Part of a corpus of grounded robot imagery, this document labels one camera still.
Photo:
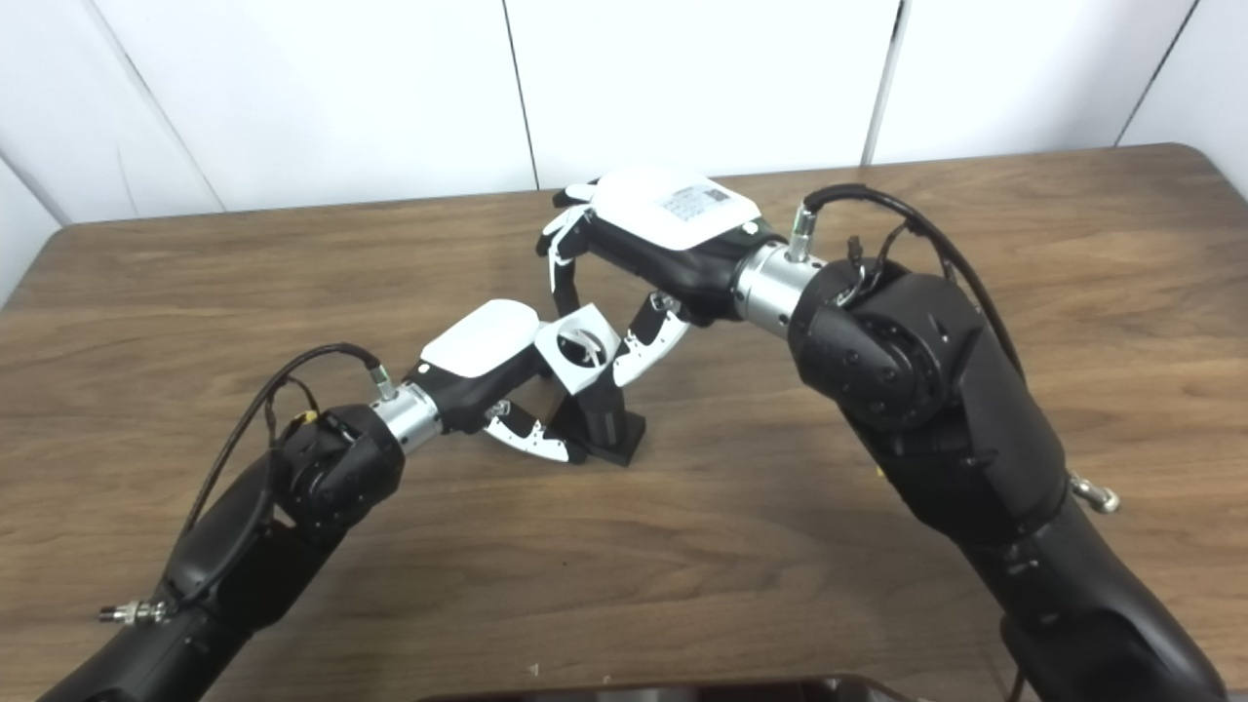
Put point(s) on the black peg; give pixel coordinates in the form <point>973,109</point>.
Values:
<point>609,424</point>

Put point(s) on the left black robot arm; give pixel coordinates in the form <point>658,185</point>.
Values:
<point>331,478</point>

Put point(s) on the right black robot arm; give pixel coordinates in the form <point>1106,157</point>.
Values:
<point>926,370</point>

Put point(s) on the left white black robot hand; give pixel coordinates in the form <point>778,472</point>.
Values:
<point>483,341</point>

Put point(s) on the dark robot torso edge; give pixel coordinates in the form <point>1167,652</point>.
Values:
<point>682,690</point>

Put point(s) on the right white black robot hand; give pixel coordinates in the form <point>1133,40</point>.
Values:
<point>673,224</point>

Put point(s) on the white square piece with hole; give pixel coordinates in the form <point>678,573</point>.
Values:
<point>552,343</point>

